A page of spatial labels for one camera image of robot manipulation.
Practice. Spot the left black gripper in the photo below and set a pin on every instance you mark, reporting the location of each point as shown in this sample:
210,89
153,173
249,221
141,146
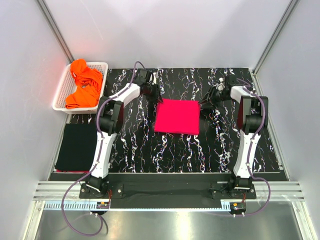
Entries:
156,96

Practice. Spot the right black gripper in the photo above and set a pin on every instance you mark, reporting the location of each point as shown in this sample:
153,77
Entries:
210,95

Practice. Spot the magenta pink t shirt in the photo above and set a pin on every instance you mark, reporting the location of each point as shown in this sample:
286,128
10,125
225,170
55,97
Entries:
178,117

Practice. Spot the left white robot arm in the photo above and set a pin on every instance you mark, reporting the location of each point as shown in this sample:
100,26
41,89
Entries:
110,120

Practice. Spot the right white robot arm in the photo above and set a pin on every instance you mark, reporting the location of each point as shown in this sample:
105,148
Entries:
252,120

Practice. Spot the orange t shirt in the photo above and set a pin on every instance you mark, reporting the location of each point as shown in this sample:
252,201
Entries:
88,83

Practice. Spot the white plastic basket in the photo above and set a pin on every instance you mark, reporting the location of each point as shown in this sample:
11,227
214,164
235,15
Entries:
68,86

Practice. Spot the folded black t shirt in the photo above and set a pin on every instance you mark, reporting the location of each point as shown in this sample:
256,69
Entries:
78,147

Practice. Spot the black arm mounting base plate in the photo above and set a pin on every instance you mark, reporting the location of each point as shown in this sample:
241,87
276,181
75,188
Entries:
213,185

